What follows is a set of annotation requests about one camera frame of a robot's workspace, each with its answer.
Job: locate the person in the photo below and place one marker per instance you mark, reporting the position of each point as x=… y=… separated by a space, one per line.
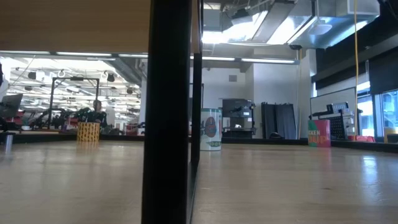
x=98 y=115

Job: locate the black pegboard cart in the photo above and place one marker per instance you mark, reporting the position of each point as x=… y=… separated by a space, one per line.
x=339 y=127

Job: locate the black aluminium table frame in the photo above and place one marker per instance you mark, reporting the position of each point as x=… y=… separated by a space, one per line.
x=46 y=138

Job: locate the white can, red green print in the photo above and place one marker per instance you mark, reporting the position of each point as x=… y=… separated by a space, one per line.
x=211 y=130

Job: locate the grey metal post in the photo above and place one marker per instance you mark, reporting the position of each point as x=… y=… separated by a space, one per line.
x=8 y=144

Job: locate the grey wall vent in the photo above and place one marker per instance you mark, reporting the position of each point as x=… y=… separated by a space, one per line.
x=233 y=78

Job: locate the silver ceiling duct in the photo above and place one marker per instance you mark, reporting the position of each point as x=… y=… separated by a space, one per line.
x=280 y=31

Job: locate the black gantry frame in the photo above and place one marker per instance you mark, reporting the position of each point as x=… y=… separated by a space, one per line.
x=76 y=79

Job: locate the black shelf side frame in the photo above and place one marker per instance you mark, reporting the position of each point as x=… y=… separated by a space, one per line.
x=168 y=124

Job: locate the ceiling strip light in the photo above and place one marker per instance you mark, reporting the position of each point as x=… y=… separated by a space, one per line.
x=267 y=60

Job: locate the pink green soup can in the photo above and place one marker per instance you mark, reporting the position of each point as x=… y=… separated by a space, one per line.
x=320 y=133

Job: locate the dark curtain panel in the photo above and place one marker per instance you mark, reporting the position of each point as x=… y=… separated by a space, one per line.
x=280 y=121

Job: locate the wooden shelf board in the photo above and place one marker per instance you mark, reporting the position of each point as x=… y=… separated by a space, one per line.
x=74 y=25

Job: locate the red low object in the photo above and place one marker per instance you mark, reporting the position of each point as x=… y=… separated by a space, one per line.
x=362 y=138

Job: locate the dark computer monitor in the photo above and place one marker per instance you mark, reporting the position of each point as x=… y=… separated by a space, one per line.
x=11 y=105

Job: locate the whiteboard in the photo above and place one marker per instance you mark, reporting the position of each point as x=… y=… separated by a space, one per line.
x=329 y=101

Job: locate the white ceiling disc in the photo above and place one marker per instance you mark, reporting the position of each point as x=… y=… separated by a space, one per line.
x=320 y=28

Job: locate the yellow object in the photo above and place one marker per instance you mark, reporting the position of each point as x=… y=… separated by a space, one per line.
x=391 y=132

